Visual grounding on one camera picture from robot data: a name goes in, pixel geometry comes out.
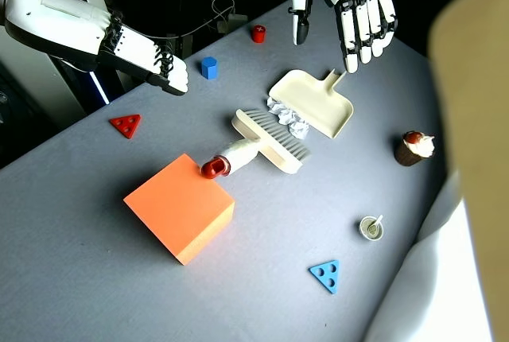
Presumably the small white cup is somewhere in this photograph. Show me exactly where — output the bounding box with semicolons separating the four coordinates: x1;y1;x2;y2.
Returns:
359;215;385;242

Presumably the blue hexagonal block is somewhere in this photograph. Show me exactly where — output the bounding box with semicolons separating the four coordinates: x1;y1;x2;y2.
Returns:
200;56;220;80

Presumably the cream plastic dustpan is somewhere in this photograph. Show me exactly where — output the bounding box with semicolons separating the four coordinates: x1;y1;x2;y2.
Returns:
267;68;355;140

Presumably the tan blurred board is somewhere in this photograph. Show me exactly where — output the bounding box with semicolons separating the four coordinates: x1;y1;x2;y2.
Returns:
428;0;509;342

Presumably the crumpled white paper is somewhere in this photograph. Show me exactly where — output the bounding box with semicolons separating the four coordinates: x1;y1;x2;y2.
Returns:
266;95;311;141

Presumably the cream brush with red-tipped handle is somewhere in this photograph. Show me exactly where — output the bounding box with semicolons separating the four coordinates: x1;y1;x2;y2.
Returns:
200;108;311;181

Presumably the white fabric sheet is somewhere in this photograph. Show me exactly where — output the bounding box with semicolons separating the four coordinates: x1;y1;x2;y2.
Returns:
363;170;494;342

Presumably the black post with light strip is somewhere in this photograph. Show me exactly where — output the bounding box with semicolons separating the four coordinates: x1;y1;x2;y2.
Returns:
30;0;111;106

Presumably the small grey box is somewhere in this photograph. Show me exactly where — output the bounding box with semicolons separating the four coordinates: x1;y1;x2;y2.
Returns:
216;14;248;35

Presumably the orange foam block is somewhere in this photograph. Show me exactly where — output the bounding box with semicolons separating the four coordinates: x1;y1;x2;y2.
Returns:
122;153;235;266

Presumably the toy cupcake with strawberry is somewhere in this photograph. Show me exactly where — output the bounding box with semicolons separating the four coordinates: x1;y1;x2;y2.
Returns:
394;130;436;167

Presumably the small white spoon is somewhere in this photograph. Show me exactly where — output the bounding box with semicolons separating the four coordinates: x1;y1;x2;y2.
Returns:
367;214;384;235

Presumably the grey table cloth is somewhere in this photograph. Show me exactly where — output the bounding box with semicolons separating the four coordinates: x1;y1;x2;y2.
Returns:
0;0;464;342

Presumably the blue triangle block with holes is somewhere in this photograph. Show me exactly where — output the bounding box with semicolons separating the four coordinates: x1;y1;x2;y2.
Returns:
308;259;341;295

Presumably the red triangle block with holes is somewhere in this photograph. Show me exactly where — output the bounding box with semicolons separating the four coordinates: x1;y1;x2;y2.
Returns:
108;114;142;140

